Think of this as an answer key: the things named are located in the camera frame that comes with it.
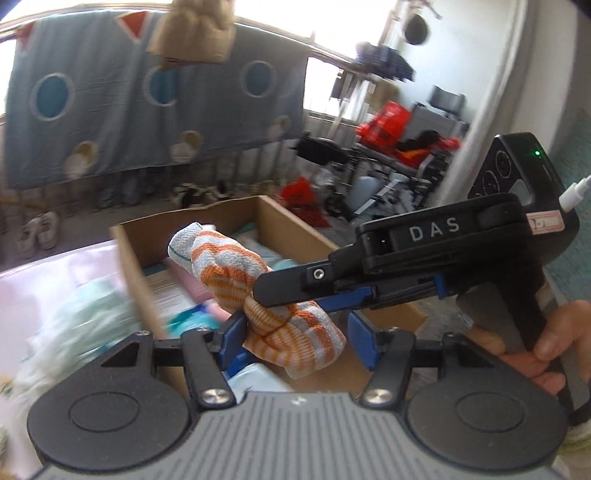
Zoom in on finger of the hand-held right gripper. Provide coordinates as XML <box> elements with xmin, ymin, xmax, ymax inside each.
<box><xmin>318</xmin><ymin>274</ymin><xmax>446</xmax><ymax>312</ymax></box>
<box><xmin>253</xmin><ymin>261</ymin><xmax>338</xmax><ymax>308</ymax></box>

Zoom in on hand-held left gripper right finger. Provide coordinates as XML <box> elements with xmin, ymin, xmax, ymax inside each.
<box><xmin>347</xmin><ymin>311</ymin><xmax>492</xmax><ymax>409</ymax></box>

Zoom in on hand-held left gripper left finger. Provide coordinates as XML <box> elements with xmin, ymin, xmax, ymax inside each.
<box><xmin>99</xmin><ymin>309</ymin><xmax>247</xmax><ymax>409</ymax></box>

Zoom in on cardboard box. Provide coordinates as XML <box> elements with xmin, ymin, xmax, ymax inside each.
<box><xmin>110</xmin><ymin>195</ymin><xmax>430</xmax><ymax>393</ymax></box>

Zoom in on orange striped cloth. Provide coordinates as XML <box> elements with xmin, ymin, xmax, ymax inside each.
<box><xmin>167</xmin><ymin>222</ymin><xmax>347</xmax><ymax>380</ymax></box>

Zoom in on person's right hand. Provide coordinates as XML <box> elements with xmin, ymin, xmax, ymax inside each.
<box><xmin>471</xmin><ymin>300</ymin><xmax>591</xmax><ymax>400</ymax></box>

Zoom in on red bag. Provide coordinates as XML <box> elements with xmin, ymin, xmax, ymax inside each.
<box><xmin>281</xmin><ymin>179</ymin><xmax>333</xmax><ymax>227</ymax></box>
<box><xmin>358</xmin><ymin>102</ymin><xmax>411</xmax><ymax>146</ymax></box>

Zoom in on grey blue container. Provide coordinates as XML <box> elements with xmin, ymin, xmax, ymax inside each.
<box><xmin>346</xmin><ymin>173</ymin><xmax>384</xmax><ymax>215</ymax></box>

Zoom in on metal railing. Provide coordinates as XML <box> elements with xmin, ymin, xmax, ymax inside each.
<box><xmin>92</xmin><ymin>138</ymin><xmax>305</xmax><ymax>208</ymax></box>

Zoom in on black exercise equipment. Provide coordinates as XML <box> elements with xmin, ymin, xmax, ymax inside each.
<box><xmin>291</xmin><ymin>133</ymin><xmax>356</xmax><ymax>167</ymax></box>

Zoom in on black chair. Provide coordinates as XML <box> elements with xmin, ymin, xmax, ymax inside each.
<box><xmin>429</xmin><ymin>85</ymin><xmax>467</xmax><ymax>116</ymax></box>

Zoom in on white plastic bag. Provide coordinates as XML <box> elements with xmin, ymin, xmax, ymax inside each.
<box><xmin>14</xmin><ymin>277</ymin><xmax>167</xmax><ymax>416</ymax></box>

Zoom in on dark hanging clothes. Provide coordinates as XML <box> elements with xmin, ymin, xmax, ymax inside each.
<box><xmin>353</xmin><ymin>41</ymin><xmax>414</xmax><ymax>81</ymax></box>

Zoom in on white shoe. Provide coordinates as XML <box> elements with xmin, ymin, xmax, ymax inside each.
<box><xmin>18</xmin><ymin>217</ymin><xmax>42</xmax><ymax>259</ymax></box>
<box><xmin>39</xmin><ymin>211</ymin><xmax>62</xmax><ymax>250</ymax></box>

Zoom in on black round object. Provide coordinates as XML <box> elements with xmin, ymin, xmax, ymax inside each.
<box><xmin>404</xmin><ymin>11</ymin><xmax>430</xmax><ymax>46</ymax></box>

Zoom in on blue circle print blanket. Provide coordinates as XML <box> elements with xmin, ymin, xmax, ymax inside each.
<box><xmin>2</xmin><ymin>11</ymin><xmax>309</xmax><ymax>190</ymax></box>

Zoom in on brown hanging cloth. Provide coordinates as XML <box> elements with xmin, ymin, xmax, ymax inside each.
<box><xmin>148</xmin><ymin>0</ymin><xmax>236</xmax><ymax>63</ymax></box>

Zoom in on white cable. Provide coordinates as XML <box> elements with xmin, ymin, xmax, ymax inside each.
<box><xmin>558</xmin><ymin>174</ymin><xmax>591</xmax><ymax>213</ymax></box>

